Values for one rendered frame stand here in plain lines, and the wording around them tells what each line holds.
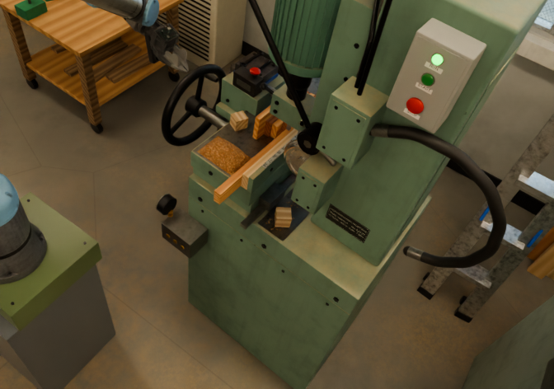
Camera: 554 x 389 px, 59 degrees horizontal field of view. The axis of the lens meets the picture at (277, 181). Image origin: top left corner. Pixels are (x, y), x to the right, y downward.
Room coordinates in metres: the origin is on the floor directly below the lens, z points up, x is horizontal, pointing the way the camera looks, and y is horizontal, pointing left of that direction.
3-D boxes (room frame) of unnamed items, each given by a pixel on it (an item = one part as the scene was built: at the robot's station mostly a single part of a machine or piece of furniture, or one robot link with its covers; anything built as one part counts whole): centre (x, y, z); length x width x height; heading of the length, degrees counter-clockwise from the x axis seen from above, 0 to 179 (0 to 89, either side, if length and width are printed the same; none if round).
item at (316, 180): (0.75, -0.09, 1.02); 0.09 x 0.07 x 0.12; 153
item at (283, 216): (0.78, -0.04, 0.82); 0.04 x 0.04 x 0.04; 12
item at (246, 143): (1.11, 0.05, 0.87); 0.61 x 0.30 x 0.06; 153
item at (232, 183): (1.00, -0.01, 0.92); 0.62 x 0.02 x 0.04; 153
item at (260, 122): (1.06, 0.04, 0.94); 0.21 x 0.01 x 0.08; 153
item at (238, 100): (1.15, 0.13, 0.91); 0.15 x 0.14 x 0.09; 153
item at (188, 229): (0.81, 0.25, 0.58); 0.12 x 0.08 x 0.08; 63
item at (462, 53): (0.71, -0.22, 1.40); 0.10 x 0.06 x 0.16; 63
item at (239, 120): (1.00, 0.14, 0.92); 0.04 x 0.03 x 0.04; 131
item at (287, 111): (0.97, -0.02, 1.03); 0.14 x 0.07 x 0.09; 63
